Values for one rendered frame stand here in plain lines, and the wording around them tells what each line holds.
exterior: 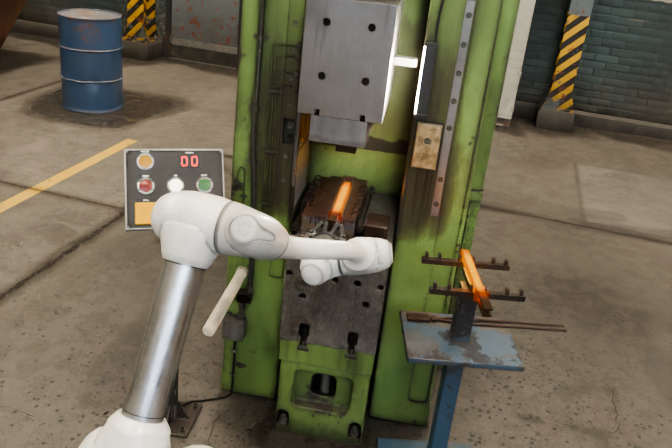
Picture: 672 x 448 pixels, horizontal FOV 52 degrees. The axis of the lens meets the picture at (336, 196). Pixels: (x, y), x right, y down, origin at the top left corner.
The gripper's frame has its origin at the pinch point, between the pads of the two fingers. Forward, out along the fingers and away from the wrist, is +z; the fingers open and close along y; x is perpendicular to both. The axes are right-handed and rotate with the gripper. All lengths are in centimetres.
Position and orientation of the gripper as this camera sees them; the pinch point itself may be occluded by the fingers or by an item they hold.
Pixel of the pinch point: (333, 221)
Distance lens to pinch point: 248.5
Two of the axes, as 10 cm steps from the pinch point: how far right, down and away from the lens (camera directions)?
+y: 9.8, 1.5, -1.0
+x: 1.0, -9.2, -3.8
